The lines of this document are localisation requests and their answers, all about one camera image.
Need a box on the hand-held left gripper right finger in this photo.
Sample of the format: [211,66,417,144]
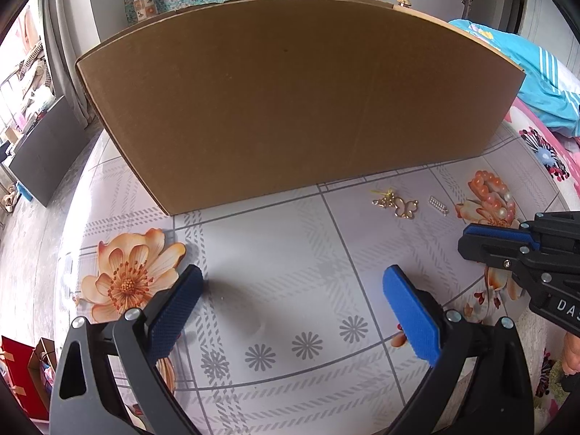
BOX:
[382,265,535,435]

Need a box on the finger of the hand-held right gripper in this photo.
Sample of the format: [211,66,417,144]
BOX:
[462,223,542,251]
[457,235,551,282]

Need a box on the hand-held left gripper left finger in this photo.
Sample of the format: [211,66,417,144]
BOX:
[49,264,204,435]

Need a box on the brown cardboard box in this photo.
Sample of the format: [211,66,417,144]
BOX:
[75,0,526,216]

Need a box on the person's right hand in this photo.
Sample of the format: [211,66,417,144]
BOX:
[562,331,580,374]

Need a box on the pink floral blanket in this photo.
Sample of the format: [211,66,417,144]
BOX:
[503,100,580,204]

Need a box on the gold butterfly pendant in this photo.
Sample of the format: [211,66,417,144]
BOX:
[390,196,418,219]

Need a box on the green fluffy cloth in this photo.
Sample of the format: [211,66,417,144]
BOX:
[546,356,568,382]

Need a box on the floral plastic tablecloth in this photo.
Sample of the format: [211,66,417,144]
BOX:
[54,118,572,435]

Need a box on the brown paper bag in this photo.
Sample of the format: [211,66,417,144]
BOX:
[27,337,62,411]

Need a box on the red box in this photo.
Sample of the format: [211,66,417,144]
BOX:
[0,335,48,422]

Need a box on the dark grey board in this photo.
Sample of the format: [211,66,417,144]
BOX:
[9,95,84,207]

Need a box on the white wardrobe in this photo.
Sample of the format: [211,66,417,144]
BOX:
[521,0,580,71]

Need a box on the cluttered shelf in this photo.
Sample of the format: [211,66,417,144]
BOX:
[0,41,55,146]

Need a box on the grey curtain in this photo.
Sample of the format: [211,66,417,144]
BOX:
[41,0,96,130]

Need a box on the orange patterned roll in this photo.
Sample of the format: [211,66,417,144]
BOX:
[133,0,159,21]

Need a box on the orange and pearl bead bracelet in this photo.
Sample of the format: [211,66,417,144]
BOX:
[469,170,518,228]

